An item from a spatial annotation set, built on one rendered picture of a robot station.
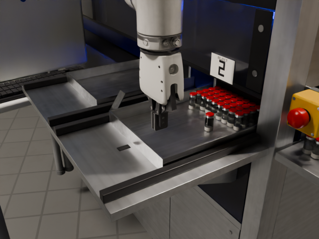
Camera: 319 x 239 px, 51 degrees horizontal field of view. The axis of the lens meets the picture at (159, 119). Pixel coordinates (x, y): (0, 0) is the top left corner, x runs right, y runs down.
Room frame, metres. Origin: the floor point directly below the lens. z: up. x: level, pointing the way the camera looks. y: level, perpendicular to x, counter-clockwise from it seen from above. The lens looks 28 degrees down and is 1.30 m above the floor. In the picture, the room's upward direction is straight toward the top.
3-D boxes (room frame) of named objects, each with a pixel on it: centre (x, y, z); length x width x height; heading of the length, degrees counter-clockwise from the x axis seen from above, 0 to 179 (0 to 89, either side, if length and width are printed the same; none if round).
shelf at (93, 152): (0.86, 0.07, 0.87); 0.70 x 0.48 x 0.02; 32
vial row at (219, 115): (0.80, -0.16, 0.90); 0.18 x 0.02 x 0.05; 32
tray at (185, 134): (0.76, -0.08, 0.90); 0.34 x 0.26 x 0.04; 122
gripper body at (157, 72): (0.62, 0.00, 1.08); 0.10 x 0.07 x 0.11; 32
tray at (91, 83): (1.04, 0.10, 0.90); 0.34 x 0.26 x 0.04; 122
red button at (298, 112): (0.58, -0.28, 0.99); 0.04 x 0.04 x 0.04; 32
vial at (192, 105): (0.86, -0.09, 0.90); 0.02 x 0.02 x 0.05
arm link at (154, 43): (0.62, 0.00, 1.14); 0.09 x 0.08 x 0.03; 32
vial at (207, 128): (0.73, -0.12, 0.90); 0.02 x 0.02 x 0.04
